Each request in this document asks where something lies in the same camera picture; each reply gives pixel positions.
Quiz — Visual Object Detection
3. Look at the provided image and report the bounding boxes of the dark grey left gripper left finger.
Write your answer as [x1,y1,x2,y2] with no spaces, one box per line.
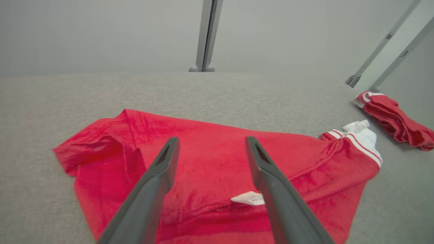
[97,137,180,244]

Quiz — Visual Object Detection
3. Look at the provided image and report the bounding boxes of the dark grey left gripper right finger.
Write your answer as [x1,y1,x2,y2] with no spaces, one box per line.
[245,137,336,244]

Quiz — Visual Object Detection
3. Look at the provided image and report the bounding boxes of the red white basketball jersey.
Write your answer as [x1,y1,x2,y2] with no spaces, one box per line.
[53,108,383,244]

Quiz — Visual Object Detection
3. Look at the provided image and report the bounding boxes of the red shorts with white stripe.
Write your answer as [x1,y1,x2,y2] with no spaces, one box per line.
[353,91,434,151]

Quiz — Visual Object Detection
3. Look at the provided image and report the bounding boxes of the grey slanted metal bar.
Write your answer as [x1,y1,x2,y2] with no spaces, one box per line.
[345,0,423,88]
[368,16,434,93]

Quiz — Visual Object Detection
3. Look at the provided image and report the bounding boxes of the grey partition post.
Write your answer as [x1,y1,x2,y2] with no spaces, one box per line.
[189,0,224,73]

